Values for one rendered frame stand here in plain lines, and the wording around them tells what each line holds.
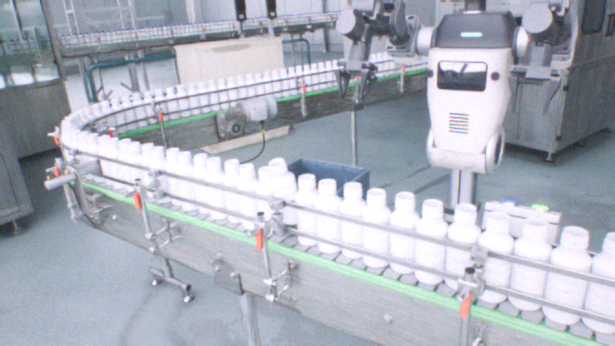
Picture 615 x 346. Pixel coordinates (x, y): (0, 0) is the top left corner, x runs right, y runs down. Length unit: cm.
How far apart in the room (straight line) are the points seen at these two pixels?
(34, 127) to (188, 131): 376
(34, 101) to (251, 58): 258
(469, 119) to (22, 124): 530
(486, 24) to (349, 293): 87
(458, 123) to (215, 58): 388
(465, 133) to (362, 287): 65
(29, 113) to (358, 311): 538
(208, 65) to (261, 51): 68
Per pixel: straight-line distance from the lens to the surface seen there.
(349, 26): 118
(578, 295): 84
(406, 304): 92
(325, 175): 172
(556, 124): 451
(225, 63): 505
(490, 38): 141
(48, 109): 611
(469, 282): 77
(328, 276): 100
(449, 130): 141
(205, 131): 251
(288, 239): 107
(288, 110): 276
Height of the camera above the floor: 153
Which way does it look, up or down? 21 degrees down
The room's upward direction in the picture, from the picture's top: 4 degrees counter-clockwise
